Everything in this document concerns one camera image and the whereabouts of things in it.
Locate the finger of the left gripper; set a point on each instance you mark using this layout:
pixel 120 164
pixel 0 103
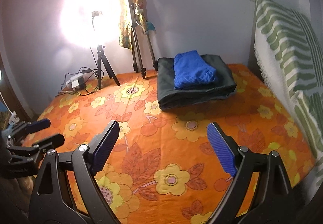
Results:
pixel 22 129
pixel 52 142

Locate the yellow patterned hanging cloth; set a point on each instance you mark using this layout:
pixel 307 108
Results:
pixel 125 21

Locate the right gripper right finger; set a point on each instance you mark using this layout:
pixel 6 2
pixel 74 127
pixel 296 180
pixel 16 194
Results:
pixel 218 142

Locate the small black tripod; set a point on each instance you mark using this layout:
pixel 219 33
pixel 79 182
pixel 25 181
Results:
pixel 102 59

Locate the green white patterned blanket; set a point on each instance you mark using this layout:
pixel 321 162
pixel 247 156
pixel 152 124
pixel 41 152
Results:
pixel 290 58

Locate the folded dark green cloth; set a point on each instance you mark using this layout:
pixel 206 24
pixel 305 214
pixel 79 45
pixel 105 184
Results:
pixel 169 97

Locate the orange floral bedsheet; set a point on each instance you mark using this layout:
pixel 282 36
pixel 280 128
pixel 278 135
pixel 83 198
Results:
pixel 163 168

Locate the white power strip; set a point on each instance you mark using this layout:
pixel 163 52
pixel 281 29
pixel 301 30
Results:
pixel 76 81

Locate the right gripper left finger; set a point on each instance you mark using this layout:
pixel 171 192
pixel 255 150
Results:
pixel 102 145

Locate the blue striped pants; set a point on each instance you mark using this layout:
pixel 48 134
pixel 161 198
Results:
pixel 191 70

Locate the bright studio lamp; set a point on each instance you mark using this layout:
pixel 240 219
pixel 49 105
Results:
pixel 86 23

